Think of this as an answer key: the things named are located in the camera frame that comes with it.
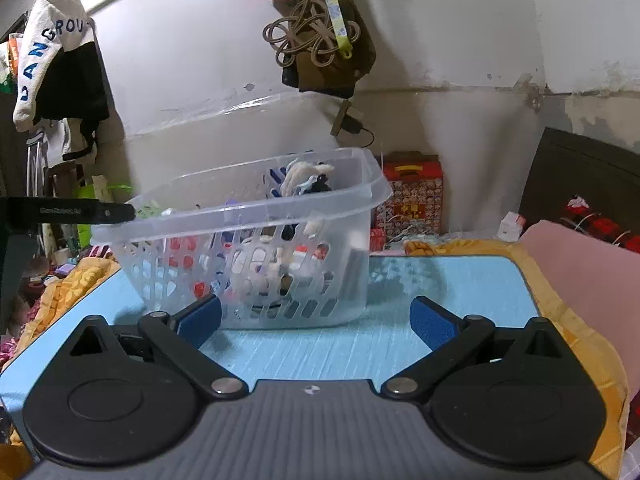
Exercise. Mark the red gift box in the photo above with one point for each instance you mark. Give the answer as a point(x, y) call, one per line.
point(417, 202)

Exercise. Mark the pink pillow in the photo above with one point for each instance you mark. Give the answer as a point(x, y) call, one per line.
point(597, 280)

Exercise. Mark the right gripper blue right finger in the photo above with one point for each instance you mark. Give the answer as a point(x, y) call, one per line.
point(454, 343)

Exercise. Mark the orange floral blanket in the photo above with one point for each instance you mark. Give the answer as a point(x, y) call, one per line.
point(596, 353)

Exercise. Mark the white black hanging jacket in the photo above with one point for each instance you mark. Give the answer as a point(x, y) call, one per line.
point(59, 75)

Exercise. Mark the brown hanging bag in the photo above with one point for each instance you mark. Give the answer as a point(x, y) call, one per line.
point(321, 46)

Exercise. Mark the clear plastic lattice basket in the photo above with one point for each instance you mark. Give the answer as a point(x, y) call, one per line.
point(274, 262)

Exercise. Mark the dark wooden headboard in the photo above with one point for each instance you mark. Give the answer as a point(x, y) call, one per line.
point(567, 165)

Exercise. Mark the light blue mat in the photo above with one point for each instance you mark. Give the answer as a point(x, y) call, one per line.
point(375, 346)

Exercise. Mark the small white box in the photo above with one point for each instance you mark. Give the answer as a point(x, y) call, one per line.
point(511, 227)

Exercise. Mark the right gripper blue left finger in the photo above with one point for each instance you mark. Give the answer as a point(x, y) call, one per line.
point(176, 340)

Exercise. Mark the black charger with cable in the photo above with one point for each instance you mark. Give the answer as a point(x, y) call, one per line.
point(355, 127)

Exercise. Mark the red plaid fabric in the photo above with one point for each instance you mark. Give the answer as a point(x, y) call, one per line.
point(579, 216)

